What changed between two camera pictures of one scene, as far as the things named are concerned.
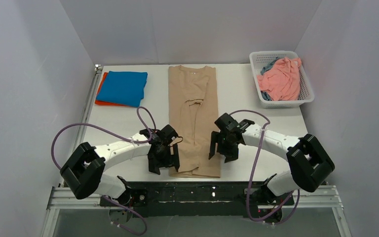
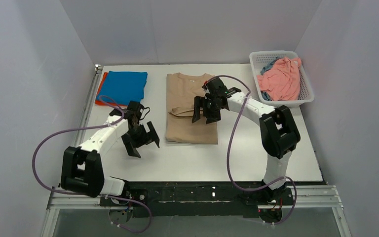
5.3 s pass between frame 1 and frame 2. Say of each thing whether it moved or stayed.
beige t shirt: moved
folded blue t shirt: stayed
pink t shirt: stayed
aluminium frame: stayed
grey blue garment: stayed
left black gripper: moved
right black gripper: moved
